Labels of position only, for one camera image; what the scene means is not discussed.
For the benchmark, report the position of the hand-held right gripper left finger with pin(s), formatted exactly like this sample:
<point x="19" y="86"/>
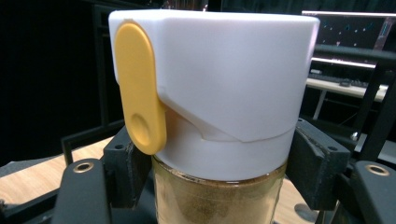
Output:
<point x="82" y="193"/>

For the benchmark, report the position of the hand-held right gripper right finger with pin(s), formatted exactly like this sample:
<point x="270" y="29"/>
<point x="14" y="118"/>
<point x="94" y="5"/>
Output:
<point x="317" y="161"/>

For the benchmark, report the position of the light background desk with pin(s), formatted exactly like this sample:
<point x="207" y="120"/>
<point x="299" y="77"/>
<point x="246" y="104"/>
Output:
<point x="348" y="89"/>

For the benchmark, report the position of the black keyboard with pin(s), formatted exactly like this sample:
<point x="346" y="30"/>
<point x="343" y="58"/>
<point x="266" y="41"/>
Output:
<point x="339" y="81"/>

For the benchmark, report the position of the dark monitor screen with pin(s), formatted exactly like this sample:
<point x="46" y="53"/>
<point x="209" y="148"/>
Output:
<point x="351" y="31"/>

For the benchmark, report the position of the spice jar with white lid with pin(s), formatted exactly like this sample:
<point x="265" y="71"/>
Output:
<point x="224" y="81"/>

